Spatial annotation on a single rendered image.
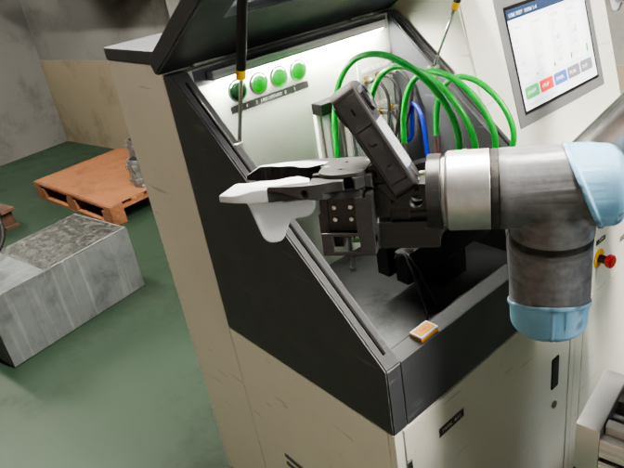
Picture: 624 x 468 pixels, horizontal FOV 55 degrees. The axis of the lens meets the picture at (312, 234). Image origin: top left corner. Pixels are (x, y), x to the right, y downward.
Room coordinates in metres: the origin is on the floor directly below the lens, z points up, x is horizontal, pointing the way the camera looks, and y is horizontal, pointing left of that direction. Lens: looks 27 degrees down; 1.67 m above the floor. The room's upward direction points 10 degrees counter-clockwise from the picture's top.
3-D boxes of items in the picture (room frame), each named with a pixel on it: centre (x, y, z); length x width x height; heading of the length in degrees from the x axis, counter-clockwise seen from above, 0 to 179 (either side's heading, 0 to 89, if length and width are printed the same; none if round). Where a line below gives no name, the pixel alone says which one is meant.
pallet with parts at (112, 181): (4.72, 1.51, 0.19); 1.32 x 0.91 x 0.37; 46
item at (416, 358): (1.06, -0.36, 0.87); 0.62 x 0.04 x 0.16; 127
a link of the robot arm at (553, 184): (0.48, -0.22, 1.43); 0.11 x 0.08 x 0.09; 72
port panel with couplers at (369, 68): (1.61, -0.25, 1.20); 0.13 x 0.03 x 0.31; 127
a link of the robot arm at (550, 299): (0.50, -0.23, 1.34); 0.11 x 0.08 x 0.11; 162
